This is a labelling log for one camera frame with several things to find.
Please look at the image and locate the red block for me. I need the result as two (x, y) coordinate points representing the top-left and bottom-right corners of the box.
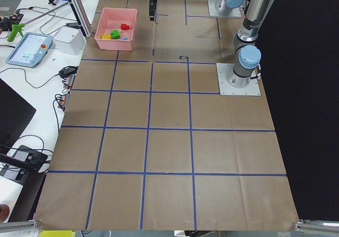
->
(120, 23), (130, 31)

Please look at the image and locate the green two-stud block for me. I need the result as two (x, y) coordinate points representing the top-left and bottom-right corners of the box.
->
(110, 30), (121, 40)

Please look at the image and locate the yellow two-stud block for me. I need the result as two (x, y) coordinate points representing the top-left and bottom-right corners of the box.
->
(102, 34), (111, 40)

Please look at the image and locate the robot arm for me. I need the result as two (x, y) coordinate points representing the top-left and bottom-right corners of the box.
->
(215, 0), (244, 14)
(226, 0), (273, 88)

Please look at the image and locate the pink plastic box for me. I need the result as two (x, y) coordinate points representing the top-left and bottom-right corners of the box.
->
(95, 7), (137, 51)

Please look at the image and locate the white square box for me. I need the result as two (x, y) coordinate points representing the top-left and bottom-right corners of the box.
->
(53, 26), (85, 55)

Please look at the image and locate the teach pendant tablet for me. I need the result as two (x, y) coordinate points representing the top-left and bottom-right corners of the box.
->
(5, 33), (53, 68)

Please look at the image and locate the black monitor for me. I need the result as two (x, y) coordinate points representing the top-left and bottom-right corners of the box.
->
(1, 79), (36, 153)

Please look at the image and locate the aluminium frame post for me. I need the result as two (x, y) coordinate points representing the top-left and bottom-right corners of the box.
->
(68, 0), (92, 38)

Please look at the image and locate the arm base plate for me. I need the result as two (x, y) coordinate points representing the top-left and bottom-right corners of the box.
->
(207, 0), (243, 19)
(216, 63), (261, 96)

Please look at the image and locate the green handled reacher grabber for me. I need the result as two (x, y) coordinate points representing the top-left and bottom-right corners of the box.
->
(7, 3), (69, 42)

